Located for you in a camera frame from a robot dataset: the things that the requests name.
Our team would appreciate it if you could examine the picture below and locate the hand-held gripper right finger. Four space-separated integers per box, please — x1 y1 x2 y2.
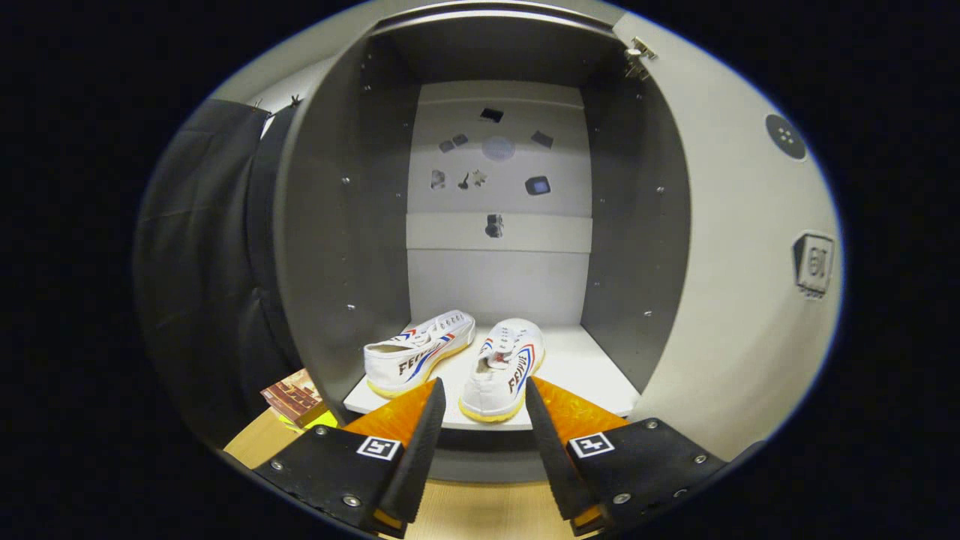
525 376 728 537

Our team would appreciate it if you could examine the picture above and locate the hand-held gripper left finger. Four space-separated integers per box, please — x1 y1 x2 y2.
253 377 447 539

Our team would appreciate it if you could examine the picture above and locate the black backdrop cloth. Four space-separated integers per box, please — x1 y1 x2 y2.
133 97 302 451

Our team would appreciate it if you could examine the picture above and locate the dark grey shoe cabinet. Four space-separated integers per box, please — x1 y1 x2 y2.
274 0 692 485

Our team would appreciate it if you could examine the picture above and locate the beige shoe cabinet door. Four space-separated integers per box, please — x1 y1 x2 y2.
611 11 845 462

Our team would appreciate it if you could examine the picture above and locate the white canvas shoe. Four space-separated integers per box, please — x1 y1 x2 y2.
364 310 477 399
458 318 547 423

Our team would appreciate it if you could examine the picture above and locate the yellow book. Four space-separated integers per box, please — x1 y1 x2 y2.
280 408 340 435

